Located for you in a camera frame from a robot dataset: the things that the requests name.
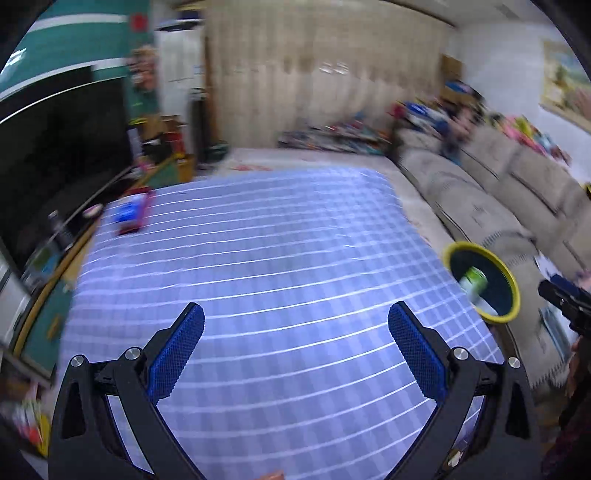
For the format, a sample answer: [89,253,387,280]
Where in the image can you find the black white tower fan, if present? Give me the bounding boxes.
[189,90,208,162]

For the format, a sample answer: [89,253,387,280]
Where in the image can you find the red blue packet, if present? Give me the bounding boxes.
[115,187,154,236]

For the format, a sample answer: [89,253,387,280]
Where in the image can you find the beige embroidered curtain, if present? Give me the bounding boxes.
[205,9,451,148]

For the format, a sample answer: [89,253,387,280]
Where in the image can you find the green white drink carton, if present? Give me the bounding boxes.
[459,267,489,301]

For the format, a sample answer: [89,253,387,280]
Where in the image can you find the pile of plush toys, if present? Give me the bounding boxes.
[392,80,573,162]

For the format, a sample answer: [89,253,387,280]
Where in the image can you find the framed wall picture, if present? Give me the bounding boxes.
[540,39,591,125]

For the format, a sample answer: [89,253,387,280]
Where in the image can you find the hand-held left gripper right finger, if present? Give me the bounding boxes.
[387,301,543,480]

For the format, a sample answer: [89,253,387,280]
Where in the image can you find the white drawer unit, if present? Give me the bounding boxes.
[0,258,33,342]

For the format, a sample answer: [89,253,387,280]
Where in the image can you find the yellow rimmed dark bin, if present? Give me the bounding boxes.
[442,242,521,324]

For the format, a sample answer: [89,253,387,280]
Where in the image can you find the blue tissue pack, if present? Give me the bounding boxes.
[113,196,144,227]

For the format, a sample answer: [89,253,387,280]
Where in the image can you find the blue checkered tablecloth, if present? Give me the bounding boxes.
[55,167,506,480]

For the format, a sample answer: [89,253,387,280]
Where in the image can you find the clear water bottle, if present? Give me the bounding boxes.
[48,210,70,245]

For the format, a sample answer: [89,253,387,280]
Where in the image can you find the beige sofa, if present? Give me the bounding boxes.
[392,124,591,388]

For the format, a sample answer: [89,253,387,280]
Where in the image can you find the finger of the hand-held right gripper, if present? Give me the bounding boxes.
[538,274,591,315]

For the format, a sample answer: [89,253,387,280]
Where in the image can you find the white standing air conditioner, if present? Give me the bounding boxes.
[154,25,206,121]

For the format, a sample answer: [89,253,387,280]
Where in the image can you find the cluttered glass table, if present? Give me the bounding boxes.
[277,117,393,155]

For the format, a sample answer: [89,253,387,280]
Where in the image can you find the large black television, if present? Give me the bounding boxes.
[0,76,134,273]

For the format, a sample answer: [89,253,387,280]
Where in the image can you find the artificial flower decoration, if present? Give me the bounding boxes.
[131,44,158,88]

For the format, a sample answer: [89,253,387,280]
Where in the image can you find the stacked cardboard boxes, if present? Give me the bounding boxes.
[441,54,462,84]

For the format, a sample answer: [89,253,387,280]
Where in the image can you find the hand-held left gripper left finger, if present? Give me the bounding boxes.
[48,302,208,480]

